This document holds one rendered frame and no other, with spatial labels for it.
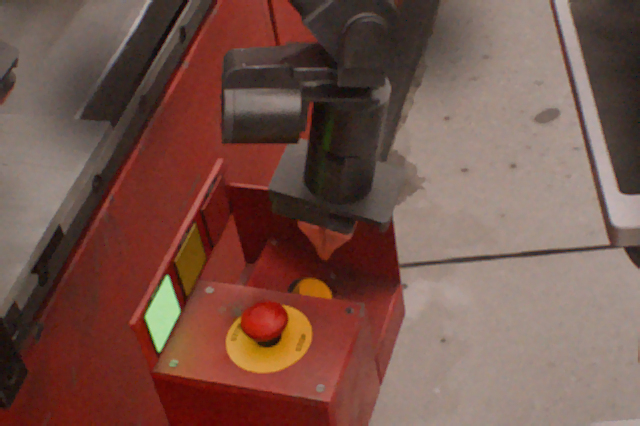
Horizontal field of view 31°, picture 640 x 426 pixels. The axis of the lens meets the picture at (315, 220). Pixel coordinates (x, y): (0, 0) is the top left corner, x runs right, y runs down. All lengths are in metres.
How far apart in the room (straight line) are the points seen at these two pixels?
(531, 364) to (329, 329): 0.99
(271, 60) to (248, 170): 0.65
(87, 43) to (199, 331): 0.34
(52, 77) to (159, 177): 0.18
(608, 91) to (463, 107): 1.65
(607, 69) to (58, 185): 0.37
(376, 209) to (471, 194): 1.27
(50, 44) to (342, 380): 0.47
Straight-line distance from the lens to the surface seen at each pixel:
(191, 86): 1.30
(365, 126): 0.86
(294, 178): 0.93
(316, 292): 1.05
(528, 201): 2.16
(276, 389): 0.92
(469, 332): 1.95
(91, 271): 1.12
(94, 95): 1.09
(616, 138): 0.70
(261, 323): 0.92
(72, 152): 0.82
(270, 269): 1.06
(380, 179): 0.94
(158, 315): 0.94
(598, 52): 0.77
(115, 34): 1.16
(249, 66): 0.84
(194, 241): 0.99
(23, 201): 0.80
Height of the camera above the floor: 1.50
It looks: 44 degrees down
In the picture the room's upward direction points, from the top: 11 degrees counter-clockwise
